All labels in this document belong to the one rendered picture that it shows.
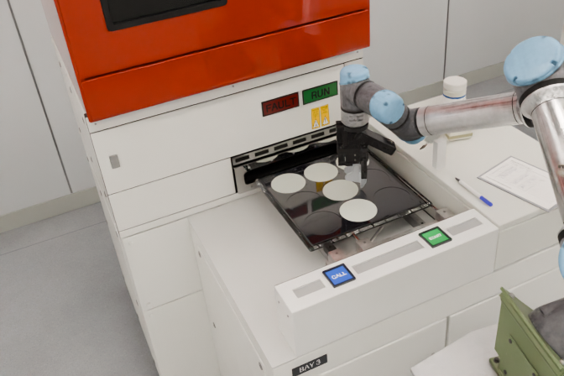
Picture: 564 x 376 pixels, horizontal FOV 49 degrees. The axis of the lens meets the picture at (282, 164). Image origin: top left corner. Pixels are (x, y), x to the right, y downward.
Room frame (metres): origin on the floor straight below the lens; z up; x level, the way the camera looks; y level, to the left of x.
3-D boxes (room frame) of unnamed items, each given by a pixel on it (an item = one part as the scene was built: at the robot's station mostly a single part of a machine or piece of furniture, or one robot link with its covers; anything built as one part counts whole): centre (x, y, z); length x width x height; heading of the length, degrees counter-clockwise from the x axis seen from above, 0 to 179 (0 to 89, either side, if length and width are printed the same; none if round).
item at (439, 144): (1.43, -0.42, 1.03); 0.06 x 0.04 x 0.13; 22
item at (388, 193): (1.44, -0.15, 0.90); 0.34 x 0.34 x 0.01; 22
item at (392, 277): (1.08, -0.23, 0.89); 0.55 x 0.09 x 0.14; 112
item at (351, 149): (1.43, -0.20, 1.06); 0.09 x 0.08 x 0.12; 86
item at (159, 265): (1.89, 0.23, 0.41); 0.82 x 0.71 x 0.82; 112
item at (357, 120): (1.43, -0.20, 1.14); 0.08 x 0.08 x 0.05
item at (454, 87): (1.73, -0.56, 1.01); 0.07 x 0.07 x 0.10
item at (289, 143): (1.63, -0.06, 0.96); 0.44 x 0.01 x 0.02; 112
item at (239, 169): (1.63, -0.06, 0.89); 0.44 x 0.02 x 0.10; 112
